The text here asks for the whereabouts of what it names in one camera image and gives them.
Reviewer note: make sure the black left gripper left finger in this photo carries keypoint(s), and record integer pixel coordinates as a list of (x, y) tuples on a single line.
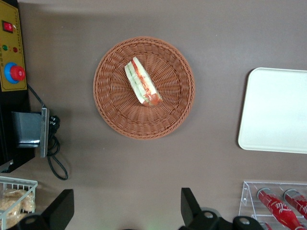
[(61, 208)]

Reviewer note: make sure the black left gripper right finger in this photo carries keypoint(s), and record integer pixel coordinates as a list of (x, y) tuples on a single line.
[(189, 208)]

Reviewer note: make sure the triangle sandwich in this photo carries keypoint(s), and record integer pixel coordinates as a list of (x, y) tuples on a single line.
[(142, 82)]

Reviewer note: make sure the round brown wicker basket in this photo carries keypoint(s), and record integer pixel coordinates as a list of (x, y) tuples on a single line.
[(165, 115)]

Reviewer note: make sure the cream plastic tray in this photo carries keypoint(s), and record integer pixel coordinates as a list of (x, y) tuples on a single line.
[(275, 110)]

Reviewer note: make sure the bagged rice crackers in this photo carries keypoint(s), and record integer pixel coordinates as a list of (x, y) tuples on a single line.
[(14, 203)]

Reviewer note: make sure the clear acrylic bottle rack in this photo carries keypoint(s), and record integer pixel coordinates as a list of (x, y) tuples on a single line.
[(249, 198)]

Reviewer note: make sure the red cola bottle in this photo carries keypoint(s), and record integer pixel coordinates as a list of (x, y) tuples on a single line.
[(298, 201), (278, 208)]

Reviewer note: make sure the black fryer appliance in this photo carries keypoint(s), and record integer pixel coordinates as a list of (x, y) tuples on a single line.
[(9, 134)]

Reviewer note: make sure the red emergency stop button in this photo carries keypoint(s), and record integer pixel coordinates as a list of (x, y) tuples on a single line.
[(15, 73)]

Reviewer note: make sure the yellow control panel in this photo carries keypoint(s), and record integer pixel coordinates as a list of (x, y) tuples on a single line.
[(14, 40)]

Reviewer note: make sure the grey metal bracket box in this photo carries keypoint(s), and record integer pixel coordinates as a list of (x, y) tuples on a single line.
[(28, 129)]

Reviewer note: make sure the red rocker switch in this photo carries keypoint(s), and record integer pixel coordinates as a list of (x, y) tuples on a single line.
[(7, 26)]

